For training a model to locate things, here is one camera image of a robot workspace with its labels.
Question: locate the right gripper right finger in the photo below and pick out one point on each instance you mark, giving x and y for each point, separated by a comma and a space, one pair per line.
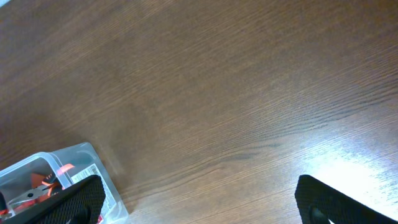
317, 202

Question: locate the clear plastic container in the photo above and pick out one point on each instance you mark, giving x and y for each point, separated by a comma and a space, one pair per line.
15, 179

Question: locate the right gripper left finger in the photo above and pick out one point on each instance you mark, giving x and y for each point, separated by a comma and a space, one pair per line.
80, 203

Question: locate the orange black long-nose pliers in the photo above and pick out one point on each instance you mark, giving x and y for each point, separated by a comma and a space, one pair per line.
27, 199

